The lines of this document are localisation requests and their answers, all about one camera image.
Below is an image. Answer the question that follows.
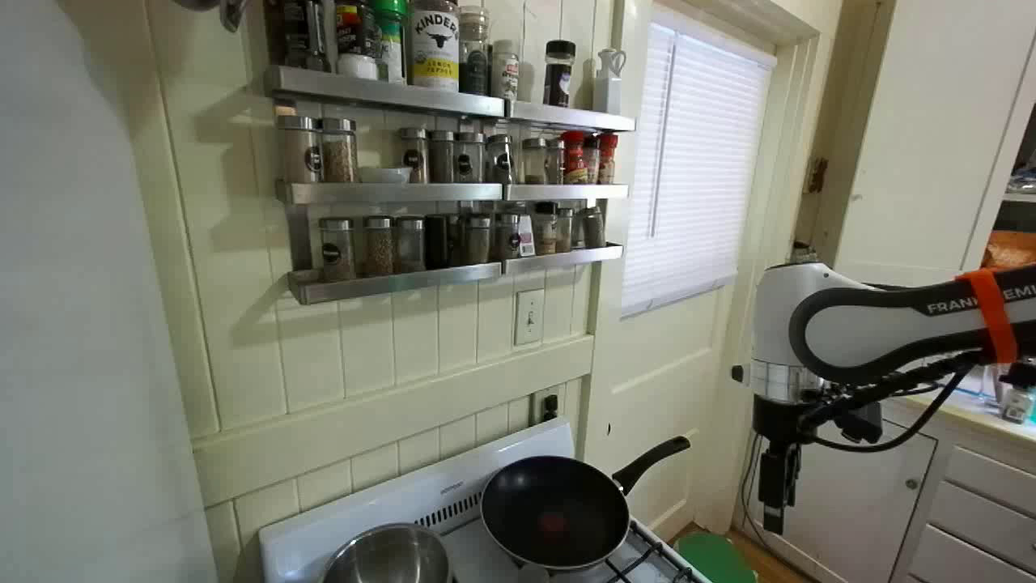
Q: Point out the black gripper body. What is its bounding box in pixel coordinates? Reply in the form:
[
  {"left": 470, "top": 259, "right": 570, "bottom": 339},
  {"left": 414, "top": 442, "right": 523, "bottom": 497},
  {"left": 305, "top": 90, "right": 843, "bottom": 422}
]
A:
[{"left": 750, "top": 394, "right": 810, "bottom": 465}]

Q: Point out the black stove grate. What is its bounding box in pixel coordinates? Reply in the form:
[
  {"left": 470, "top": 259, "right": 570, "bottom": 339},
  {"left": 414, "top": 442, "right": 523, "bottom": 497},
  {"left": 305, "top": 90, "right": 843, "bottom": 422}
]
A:
[{"left": 516, "top": 523, "right": 700, "bottom": 583}]

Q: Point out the clear glass spice jar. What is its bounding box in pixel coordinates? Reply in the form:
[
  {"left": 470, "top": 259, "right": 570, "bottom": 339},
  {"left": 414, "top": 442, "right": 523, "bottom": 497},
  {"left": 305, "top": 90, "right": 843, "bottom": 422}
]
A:
[
  {"left": 575, "top": 201, "right": 610, "bottom": 252},
  {"left": 557, "top": 205, "right": 583, "bottom": 256},
  {"left": 536, "top": 205, "right": 564, "bottom": 259},
  {"left": 519, "top": 133, "right": 554, "bottom": 183},
  {"left": 400, "top": 125, "right": 431, "bottom": 183},
  {"left": 483, "top": 129, "right": 516, "bottom": 183},
  {"left": 462, "top": 209, "right": 495, "bottom": 264},
  {"left": 355, "top": 213, "right": 395, "bottom": 279},
  {"left": 454, "top": 125, "right": 490, "bottom": 183},
  {"left": 428, "top": 125, "right": 461, "bottom": 183},
  {"left": 319, "top": 216, "right": 355, "bottom": 280},
  {"left": 275, "top": 111, "right": 320, "bottom": 183},
  {"left": 447, "top": 209, "right": 472, "bottom": 267},
  {"left": 319, "top": 114, "right": 361, "bottom": 183},
  {"left": 388, "top": 213, "right": 428, "bottom": 276}
]

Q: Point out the red spice glass jar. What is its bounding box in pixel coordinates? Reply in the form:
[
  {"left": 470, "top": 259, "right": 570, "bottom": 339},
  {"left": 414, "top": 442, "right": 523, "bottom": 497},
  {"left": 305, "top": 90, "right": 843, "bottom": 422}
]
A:
[
  {"left": 561, "top": 129, "right": 591, "bottom": 183},
  {"left": 595, "top": 129, "right": 625, "bottom": 183}
]

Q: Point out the white label spice jar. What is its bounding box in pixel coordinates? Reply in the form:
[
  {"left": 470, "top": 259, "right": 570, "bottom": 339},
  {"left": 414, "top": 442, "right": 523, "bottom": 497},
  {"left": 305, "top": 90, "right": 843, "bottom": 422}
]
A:
[{"left": 500, "top": 206, "right": 538, "bottom": 261}]

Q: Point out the white gas stove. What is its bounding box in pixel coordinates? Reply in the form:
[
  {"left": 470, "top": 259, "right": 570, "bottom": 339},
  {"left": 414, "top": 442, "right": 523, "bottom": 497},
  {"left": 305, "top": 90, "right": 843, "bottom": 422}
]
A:
[{"left": 257, "top": 416, "right": 715, "bottom": 583}]

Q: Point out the small clear glass bottle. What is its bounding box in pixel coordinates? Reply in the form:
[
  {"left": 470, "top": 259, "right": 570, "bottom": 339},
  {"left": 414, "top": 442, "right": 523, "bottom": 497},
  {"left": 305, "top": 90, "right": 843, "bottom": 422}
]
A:
[{"left": 594, "top": 46, "right": 627, "bottom": 115}]

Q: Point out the black white label bottle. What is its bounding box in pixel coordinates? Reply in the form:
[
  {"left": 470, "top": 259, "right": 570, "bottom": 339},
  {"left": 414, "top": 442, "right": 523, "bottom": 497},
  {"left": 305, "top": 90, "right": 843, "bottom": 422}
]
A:
[{"left": 540, "top": 38, "right": 580, "bottom": 111}]

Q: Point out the grey speckled spice jar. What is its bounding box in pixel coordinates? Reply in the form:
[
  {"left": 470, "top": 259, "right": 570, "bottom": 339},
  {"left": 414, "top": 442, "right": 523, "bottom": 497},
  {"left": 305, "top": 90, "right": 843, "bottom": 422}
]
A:
[{"left": 490, "top": 38, "right": 526, "bottom": 100}]

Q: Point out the dark spice jar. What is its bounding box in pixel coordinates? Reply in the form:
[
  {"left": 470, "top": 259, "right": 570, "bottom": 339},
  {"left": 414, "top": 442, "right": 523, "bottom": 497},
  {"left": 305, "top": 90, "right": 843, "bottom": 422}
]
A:
[{"left": 461, "top": 4, "right": 495, "bottom": 97}]

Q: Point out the green cap bottle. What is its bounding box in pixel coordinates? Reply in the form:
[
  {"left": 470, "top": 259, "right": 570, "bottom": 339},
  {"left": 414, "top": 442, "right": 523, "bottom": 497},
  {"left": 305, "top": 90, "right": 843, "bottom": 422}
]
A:
[{"left": 369, "top": 0, "right": 413, "bottom": 83}]

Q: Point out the red white spice bottle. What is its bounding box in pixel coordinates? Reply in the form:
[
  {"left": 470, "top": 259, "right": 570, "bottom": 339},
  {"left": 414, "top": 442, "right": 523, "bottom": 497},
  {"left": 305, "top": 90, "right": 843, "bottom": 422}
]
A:
[{"left": 335, "top": 0, "right": 383, "bottom": 82}]

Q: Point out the dark glass bottle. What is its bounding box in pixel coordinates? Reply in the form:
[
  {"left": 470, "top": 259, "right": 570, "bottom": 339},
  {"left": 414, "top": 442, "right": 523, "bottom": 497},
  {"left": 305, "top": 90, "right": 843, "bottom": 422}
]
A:
[{"left": 283, "top": 0, "right": 337, "bottom": 72}]

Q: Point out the white base cabinet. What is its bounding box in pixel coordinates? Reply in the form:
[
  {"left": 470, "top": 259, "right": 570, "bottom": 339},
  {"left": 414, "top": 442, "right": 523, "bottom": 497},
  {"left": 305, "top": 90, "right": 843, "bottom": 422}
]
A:
[{"left": 743, "top": 394, "right": 1036, "bottom": 583}]

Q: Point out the black frying pan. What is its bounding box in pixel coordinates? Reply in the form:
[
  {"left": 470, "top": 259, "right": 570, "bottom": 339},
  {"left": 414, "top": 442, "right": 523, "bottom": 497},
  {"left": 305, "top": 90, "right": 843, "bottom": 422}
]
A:
[{"left": 478, "top": 433, "right": 692, "bottom": 573}]

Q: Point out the small glass counter jar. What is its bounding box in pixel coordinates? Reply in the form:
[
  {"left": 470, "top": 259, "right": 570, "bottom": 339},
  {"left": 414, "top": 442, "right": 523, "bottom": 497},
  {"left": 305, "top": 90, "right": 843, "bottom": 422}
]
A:
[{"left": 997, "top": 383, "right": 1036, "bottom": 428}]

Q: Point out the white window blind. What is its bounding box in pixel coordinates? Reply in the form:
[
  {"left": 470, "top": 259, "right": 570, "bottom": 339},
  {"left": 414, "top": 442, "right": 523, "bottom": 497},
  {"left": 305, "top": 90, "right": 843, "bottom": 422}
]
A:
[{"left": 620, "top": 18, "right": 778, "bottom": 321}]

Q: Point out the orange snack bag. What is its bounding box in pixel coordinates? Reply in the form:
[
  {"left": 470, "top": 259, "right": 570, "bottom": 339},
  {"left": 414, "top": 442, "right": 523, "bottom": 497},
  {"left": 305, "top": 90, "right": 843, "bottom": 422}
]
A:
[{"left": 980, "top": 228, "right": 1036, "bottom": 271}]

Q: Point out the tall white cabinet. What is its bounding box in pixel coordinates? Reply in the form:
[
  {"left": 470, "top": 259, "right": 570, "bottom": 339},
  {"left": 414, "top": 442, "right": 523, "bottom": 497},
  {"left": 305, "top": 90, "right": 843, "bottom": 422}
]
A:
[{"left": 834, "top": 0, "right": 1036, "bottom": 284}]

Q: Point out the stainless steel pot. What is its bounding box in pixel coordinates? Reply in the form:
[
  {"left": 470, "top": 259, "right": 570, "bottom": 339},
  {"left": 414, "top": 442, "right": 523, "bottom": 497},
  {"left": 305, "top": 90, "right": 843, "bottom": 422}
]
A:
[{"left": 320, "top": 520, "right": 454, "bottom": 583}]

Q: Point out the large white label tin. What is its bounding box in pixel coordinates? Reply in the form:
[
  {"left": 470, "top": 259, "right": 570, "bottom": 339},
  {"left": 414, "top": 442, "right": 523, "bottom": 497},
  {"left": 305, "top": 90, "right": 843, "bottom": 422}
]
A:
[{"left": 409, "top": 0, "right": 462, "bottom": 90}]

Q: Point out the white refrigerator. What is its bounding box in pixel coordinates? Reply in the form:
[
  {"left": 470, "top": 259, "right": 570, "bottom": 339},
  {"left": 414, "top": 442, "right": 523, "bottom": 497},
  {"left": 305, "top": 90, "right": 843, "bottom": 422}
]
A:
[{"left": 0, "top": 0, "right": 225, "bottom": 583}]

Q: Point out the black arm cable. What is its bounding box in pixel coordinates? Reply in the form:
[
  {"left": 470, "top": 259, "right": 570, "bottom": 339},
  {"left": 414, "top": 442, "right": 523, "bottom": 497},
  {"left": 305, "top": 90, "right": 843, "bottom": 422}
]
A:
[{"left": 804, "top": 348, "right": 1036, "bottom": 457}]

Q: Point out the orange velcro strap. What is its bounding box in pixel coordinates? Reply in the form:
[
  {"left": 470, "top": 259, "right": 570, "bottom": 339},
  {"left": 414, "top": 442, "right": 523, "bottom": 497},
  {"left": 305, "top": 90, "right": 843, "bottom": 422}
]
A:
[{"left": 955, "top": 264, "right": 1023, "bottom": 368}]

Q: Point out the steel wall spice rack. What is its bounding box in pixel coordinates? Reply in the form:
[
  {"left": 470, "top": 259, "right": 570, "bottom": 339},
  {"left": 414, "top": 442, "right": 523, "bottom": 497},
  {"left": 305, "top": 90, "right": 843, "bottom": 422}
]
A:
[{"left": 264, "top": 62, "right": 641, "bottom": 308}]

